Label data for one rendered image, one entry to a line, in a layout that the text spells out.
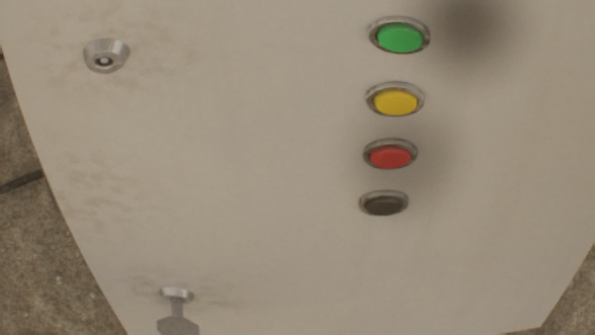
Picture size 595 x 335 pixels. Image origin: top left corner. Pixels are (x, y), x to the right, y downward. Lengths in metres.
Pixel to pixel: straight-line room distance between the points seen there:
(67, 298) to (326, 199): 1.09
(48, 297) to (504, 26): 1.31
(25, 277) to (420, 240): 1.11
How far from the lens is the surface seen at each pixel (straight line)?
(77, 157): 0.66
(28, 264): 1.78
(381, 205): 0.69
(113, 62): 0.56
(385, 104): 0.58
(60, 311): 1.73
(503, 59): 0.56
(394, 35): 0.53
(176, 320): 0.85
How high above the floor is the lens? 1.60
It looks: 62 degrees down
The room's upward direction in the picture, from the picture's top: 2 degrees counter-clockwise
